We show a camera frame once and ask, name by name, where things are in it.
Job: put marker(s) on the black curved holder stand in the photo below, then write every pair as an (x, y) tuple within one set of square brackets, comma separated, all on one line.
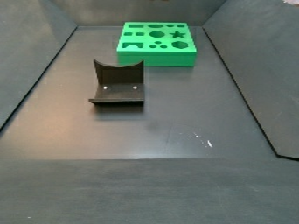
[(119, 78)]

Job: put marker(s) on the green shape sorter block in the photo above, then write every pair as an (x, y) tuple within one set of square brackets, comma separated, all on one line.
[(162, 44)]

